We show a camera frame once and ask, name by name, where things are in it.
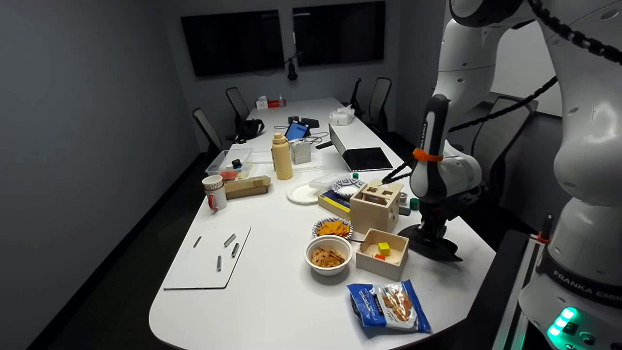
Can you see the white plastic bag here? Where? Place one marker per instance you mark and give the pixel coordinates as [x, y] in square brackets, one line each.
[341, 118]

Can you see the black hanging webcam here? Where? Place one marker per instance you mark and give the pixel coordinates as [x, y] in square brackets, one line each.
[292, 67]

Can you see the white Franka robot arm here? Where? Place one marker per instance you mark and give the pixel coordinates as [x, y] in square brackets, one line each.
[583, 163]

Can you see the white bowl of pretzels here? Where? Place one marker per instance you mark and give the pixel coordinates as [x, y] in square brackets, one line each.
[327, 258]

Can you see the red and white box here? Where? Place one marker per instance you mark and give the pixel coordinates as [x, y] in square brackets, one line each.
[271, 102]

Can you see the wide black wall screen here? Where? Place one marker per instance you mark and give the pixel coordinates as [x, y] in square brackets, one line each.
[234, 42]
[337, 32]

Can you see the white square container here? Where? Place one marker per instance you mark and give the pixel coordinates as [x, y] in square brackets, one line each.
[302, 151]

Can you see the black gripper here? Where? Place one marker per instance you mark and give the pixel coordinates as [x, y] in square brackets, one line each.
[436, 217]

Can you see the clear plastic bin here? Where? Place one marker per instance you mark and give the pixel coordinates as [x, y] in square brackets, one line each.
[232, 159]

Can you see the grey armrest office chair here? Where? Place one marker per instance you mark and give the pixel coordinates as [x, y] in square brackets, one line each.
[512, 143]

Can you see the bowl of orange snacks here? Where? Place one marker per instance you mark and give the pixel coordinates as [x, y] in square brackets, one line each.
[333, 229]

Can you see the yellow toy block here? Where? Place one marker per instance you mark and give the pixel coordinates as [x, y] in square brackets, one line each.
[383, 248]

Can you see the green cylinder block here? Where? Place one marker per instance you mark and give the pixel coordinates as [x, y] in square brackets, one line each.
[414, 205]
[354, 176]

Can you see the metal robot stand rail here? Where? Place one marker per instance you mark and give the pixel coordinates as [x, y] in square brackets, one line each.
[527, 285]

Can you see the white round plate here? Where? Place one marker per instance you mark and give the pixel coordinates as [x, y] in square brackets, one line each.
[302, 194]

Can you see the black mesh office chair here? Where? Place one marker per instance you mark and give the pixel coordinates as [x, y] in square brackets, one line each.
[356, 98]
[381, 100]
[237, 102]
[206, 128]

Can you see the blue patterned bowl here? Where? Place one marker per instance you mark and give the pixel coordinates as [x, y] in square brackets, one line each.
[348, 188]

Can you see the red toy block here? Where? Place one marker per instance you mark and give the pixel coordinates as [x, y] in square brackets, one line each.
[379, 258]

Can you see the tan squeeze bottle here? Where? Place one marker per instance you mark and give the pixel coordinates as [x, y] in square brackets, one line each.
[282, 159]

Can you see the brown rectangular box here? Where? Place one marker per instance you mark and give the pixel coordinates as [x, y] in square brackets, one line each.
[245, 188]

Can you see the white cup with red print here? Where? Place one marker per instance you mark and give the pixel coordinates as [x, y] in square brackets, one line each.
[214, 194]

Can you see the red toy piece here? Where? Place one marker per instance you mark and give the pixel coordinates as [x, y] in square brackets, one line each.
[228, 176]

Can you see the wooden shape sorter box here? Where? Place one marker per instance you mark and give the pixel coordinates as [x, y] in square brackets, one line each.
[376, 207]

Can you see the open wooden tray box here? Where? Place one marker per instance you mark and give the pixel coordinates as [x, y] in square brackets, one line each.
[381, 268]

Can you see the black cloth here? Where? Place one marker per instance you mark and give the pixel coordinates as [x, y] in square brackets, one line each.
[430, 252]

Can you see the black open laptop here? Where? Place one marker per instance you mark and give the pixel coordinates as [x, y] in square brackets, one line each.
[356, 143]

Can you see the white flat board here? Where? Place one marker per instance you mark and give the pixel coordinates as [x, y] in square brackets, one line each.
[206, 266]

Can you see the blue pretzel snack bag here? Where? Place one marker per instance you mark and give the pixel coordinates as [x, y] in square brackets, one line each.
[389, 308]

